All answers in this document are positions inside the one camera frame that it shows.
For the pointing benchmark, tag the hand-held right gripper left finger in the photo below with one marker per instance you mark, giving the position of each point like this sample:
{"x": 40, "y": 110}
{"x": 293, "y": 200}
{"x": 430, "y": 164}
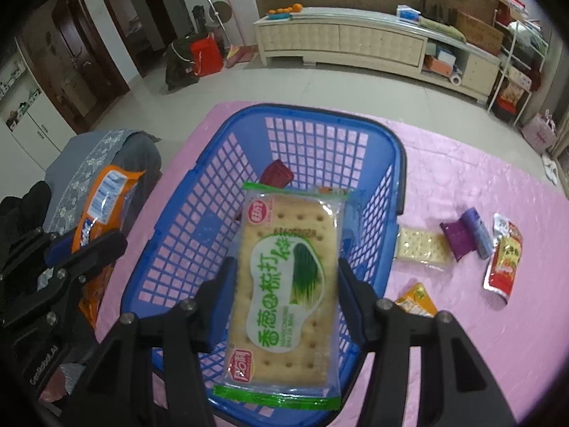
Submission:
{"x": 220, "y": 307}

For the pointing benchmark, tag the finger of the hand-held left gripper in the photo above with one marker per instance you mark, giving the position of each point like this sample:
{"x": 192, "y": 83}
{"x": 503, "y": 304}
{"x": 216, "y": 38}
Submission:
{"x": 58, "y": 249}
{"x": 102, "y": 249}

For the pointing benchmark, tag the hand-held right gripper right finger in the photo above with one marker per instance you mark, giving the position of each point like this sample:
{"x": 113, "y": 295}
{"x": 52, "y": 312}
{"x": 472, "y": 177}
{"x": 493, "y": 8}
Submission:
{"x": 353, "y": 307}

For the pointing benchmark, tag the orange cookie packet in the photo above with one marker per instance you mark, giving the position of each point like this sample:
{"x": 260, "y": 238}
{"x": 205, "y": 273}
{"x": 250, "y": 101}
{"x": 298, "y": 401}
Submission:
{"x": 106, "y": 195}

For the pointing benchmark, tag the yellow orange snack packet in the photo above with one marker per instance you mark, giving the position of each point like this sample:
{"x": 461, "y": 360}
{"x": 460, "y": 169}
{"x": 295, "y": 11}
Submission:
{"x": 418, "y": 300}

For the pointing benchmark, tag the green white cracker packet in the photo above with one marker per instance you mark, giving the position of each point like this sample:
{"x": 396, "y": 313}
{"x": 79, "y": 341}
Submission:
{"x": 284, "y": 275}

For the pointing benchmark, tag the blue plastic basket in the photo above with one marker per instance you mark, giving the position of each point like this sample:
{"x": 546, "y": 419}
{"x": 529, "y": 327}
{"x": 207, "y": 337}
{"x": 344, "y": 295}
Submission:
{"x": 209, "y": 233}

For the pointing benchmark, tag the clear cracker packet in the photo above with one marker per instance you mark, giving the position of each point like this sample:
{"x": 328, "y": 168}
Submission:
{"x": 420, "y": 245}

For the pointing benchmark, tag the purple snack packet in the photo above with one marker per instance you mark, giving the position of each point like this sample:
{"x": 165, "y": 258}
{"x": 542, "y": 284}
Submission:
{"x": 462, "y": 233}

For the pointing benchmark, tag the dark red snack packet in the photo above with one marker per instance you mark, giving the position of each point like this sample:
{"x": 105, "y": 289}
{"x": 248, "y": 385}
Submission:
{"x": 276, "y": 173}

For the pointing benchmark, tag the red sauce packet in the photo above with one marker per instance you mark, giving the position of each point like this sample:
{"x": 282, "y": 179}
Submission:
{"x": 504, "y": 267}

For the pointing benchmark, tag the dark cloth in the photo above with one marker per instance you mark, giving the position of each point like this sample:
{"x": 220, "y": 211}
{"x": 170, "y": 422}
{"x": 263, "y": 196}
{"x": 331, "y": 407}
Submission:
{"x": 26, "y": 204}

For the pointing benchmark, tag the chair with embroidered grey cover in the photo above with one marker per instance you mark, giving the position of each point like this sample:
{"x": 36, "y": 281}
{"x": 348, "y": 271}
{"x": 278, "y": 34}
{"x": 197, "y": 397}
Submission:
{"x": 89, "y": 155}

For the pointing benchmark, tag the pink quilted blanket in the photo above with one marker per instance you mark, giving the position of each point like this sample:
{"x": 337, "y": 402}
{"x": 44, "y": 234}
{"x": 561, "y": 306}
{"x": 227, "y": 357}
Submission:
{"x": 466, "y": 364}

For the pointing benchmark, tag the white cabinet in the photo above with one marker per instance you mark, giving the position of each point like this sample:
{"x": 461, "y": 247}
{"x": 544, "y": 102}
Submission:
{"x": 31, "y": 115}

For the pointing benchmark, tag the dark wooden door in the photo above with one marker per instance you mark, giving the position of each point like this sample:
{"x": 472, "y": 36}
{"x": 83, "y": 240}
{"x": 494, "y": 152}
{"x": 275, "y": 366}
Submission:
{"x": 133, "y": 13}
{"x": 75, "y": 53}

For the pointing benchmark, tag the black bag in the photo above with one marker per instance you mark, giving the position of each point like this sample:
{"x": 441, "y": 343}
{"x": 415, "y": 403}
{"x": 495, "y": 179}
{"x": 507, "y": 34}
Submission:
{"x": 180, "y": 64}

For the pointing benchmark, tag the red bag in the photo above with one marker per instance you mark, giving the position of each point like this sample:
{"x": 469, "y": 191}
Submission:
{"x": 205, "y": 55}

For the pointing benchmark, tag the pink broom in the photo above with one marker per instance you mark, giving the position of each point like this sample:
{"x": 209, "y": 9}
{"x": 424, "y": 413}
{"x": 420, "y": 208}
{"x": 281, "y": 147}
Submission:
{"x": 240, "y": 55}

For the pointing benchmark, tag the white slippers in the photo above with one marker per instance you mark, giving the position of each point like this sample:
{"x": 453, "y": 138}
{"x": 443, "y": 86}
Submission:
{"x": 552, "y": 171}

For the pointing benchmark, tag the white paper roll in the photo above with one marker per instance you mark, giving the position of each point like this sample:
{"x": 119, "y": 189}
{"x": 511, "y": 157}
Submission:
{"x": 456, "y": 79}

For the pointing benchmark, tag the pink bag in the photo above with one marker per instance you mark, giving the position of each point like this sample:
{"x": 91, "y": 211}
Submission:
{"x": 538, "y": 133}

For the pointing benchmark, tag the orange box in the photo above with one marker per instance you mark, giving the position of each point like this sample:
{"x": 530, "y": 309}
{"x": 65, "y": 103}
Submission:
{"x": 438, "y": 66}

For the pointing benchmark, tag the cream TV cabinet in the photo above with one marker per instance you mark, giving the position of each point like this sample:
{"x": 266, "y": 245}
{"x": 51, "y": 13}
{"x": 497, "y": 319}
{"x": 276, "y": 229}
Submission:
{"x": 355, "y": 40}

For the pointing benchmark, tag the small blue box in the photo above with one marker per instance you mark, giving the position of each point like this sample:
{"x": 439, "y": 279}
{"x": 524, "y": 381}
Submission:
{"x": 446, "y": 55}

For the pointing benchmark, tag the green cushion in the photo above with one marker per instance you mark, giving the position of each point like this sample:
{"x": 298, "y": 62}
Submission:
{"x": 442, "y": 29}

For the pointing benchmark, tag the blue plate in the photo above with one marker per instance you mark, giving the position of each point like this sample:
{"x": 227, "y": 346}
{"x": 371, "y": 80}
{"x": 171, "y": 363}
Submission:
{"x": 278, "y": 15}

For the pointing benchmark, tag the blue tissue box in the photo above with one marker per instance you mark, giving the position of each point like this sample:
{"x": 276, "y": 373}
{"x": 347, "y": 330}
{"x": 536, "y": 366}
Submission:
{"x": 408, "y": 13}

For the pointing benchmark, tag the cardboard box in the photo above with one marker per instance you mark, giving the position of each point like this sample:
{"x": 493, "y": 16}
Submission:
{"x": 480, "y": 33}

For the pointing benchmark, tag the white shelf rack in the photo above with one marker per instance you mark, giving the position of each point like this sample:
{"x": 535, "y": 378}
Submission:
{"x": 518, "y": 53}

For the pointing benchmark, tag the pile of oranges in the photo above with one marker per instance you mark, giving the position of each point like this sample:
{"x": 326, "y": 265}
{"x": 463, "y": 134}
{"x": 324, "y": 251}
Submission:
{"x": 291, "y": 8}

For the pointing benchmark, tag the black router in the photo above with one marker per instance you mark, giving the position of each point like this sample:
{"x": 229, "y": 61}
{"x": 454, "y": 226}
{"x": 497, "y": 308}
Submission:
{"x": 438, "y": 11}

